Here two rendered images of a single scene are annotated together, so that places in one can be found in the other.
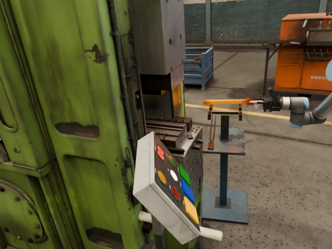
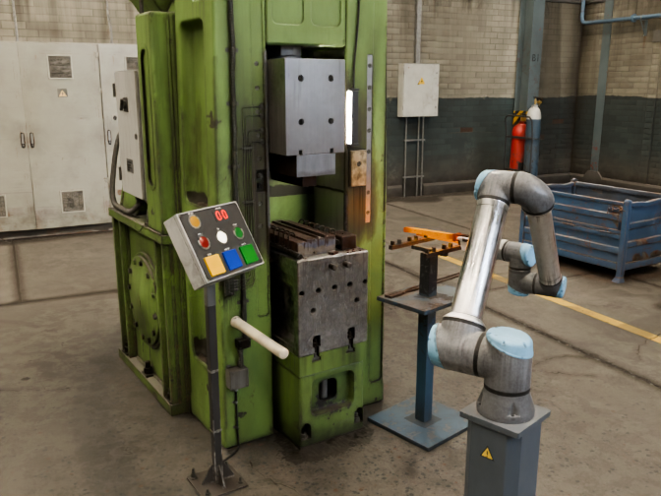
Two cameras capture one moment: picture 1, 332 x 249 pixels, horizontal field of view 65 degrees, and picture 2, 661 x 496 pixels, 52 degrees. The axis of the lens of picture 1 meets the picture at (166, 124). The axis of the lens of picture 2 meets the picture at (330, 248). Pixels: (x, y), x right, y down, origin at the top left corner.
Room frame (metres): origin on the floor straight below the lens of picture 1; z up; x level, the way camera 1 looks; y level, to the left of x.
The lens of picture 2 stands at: (-1.10, -1.73, 1.66)
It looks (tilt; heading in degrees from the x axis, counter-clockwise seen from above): 14 degrees down; 33
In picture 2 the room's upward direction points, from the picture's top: straight up
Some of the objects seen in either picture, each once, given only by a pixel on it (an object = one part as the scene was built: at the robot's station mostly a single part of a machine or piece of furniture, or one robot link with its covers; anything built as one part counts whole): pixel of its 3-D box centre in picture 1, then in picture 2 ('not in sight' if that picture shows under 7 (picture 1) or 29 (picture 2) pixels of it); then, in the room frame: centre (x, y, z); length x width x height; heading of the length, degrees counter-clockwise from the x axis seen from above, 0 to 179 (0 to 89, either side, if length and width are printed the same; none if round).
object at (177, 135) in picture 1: (149, 132); (293, 236); (1.43, 0.11, 0.96); 0.42 x 0.20 x 0.09; 66
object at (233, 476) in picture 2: not in sight; (216, 472); (0.80, 0.07, 0.05); 0.22 x 0.22 x 0.09; 66
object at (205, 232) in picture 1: (180, 226); (259, 337); (0.99, -0.03, 0.62); 0.44 x 0.05 x 0.05; 66
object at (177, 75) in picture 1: (142, 75); (292, 160); (1.43, 0.11, 1.32); 0.42 x 0.20 x 0.10; 66
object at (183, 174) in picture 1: (183, 176); (248, 254); (0.90, -0.06, 1.01); 0.07 x 0.05 x 0.07; 1
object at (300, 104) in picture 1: (298, 103); (519, 254); (1.63, -0.92, 0.97); 0.12 x 0.09 x 0.10; 75
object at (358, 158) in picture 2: not in sight; (357, 167); (1.68, -0.10, 1.27); 0.09 x 0.02 x 0.17; 156
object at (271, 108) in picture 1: (271, 104); not in sight; (1.67, -0.75, 0.96); 0.12 x 0.08 x 0.09; 75
